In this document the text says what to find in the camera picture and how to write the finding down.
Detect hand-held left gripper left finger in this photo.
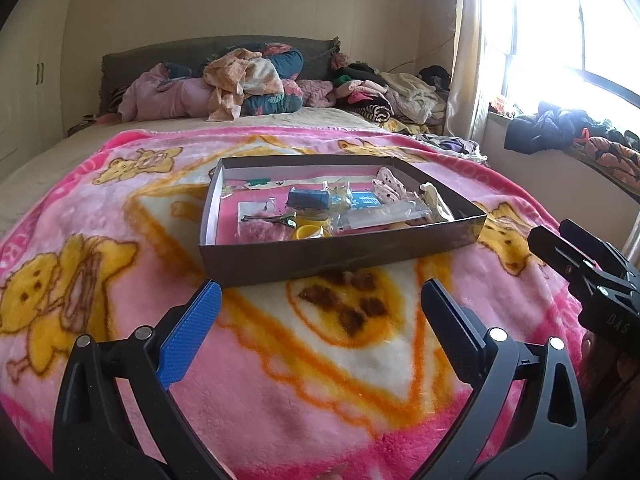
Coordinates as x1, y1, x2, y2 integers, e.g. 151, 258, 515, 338
52, 280, 236, 480

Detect bright window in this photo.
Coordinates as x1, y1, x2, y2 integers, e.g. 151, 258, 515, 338
480, 0, 640, 126

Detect pink fluffy hair clip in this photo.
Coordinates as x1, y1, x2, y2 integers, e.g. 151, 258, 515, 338
235, 220, 293, 244

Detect pink quilted garment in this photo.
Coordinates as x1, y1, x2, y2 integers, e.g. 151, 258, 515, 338
120, 62, 216, 122

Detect yellow hair ring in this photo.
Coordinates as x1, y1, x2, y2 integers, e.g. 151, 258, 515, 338
292, 225, 331, 242

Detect long clear strip packet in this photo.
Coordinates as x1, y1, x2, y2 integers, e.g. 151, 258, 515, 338
332, 203, 432, 232

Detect pink printed bear blanket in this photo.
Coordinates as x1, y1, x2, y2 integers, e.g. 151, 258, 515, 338
0, 127, 591, 480

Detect dark cardboard box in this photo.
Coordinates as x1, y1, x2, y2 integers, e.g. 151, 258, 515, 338
198, 155, 488, 288

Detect small clear plastic packet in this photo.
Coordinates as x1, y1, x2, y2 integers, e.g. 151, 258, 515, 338
415, 181, 457, 223

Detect orange black patterned cloth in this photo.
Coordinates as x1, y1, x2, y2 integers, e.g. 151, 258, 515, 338
585, 135, 640, 181

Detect cream curtain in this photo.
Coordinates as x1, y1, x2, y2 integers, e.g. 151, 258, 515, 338
445, 0, 516, 146

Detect peach patterned cloth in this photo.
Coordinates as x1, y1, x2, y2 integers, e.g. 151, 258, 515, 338
202, 49, 285, 122

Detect cream wardrobe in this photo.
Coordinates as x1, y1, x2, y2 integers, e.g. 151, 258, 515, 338
0, 0, 71, 161

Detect person's right hand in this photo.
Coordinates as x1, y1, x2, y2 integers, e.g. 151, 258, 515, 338
582, 332, 640, 391

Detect crumpled clothes at bed edge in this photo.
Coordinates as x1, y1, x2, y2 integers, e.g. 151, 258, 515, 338
410, 130, 488, 161

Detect black metal hair clip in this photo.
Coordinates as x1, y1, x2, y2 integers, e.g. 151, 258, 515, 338
241, 212, 297, 226

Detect purple pink fuzzy cloth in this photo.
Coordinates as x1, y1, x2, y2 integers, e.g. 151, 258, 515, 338
285, 79, 336, 108

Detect dark clothes on sill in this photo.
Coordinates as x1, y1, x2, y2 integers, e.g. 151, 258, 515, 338
504, 101, 613, 156

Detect small clear yellowish packet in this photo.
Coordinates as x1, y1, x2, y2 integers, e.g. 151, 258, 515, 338
325, 182, 352, 208

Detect small clear earring bag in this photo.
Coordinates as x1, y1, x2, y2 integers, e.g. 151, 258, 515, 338
237, 201, 278, 226

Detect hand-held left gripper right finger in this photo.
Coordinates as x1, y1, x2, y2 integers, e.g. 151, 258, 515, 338
415, 277, 588, 480

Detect dark blue floral pillow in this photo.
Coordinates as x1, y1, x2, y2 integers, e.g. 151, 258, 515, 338
165, 42, 304, 116

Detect polka dot fabric bow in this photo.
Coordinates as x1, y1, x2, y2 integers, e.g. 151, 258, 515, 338
371, 167, 418, 204

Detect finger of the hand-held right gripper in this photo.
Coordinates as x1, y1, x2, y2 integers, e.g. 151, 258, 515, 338
529, 225, 601, 281
559, 218, 640, 273

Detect pile of mixed clothes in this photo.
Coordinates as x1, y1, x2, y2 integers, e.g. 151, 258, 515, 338
327, 52, 453, 126

